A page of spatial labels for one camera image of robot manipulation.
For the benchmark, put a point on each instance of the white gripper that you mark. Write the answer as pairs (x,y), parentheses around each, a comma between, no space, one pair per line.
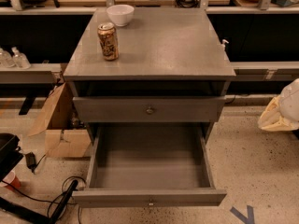
(291,101)

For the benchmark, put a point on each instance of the grey drawer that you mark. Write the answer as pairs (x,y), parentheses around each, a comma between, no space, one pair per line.
(149,165)
(148,109)

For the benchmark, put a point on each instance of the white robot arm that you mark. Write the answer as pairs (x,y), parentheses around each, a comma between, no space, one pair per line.
(282,113)

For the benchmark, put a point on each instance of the grey top drawer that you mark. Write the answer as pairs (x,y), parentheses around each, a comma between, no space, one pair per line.
(148,109)

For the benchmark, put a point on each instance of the grey drawer cabinet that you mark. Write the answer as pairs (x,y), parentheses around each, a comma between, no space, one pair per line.
(164,52)

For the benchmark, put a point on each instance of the open cardboard box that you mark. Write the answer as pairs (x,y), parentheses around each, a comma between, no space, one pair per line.
(55,120)

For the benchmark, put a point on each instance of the small white pump bottle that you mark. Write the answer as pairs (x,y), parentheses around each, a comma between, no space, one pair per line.
(225,44)

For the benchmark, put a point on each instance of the white ceramic bowl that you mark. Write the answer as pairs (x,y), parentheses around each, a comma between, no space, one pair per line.
(120,15)

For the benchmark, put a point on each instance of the gold soda can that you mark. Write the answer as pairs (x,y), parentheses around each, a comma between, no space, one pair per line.
(108,41)

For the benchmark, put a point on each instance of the black power adapter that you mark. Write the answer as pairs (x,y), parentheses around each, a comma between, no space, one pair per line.
(30,160)

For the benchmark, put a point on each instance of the clear sanitizer bottle right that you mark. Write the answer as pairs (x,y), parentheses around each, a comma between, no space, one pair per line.
(20,59)

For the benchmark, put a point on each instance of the clear sanitizer bottle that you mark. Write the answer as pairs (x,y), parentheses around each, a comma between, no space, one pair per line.
(6,59)
(20,59)

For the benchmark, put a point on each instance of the black bin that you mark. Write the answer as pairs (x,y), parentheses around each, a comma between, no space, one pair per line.
(10,154)

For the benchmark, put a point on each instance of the red plastic cup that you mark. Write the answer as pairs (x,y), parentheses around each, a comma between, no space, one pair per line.
(11,181)

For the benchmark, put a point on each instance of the clear sanitizer bottle left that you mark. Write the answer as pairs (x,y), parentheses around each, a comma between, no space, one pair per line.
(6,59)

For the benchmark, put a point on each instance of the black stand leg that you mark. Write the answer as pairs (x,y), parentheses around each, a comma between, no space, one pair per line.
(34,217)

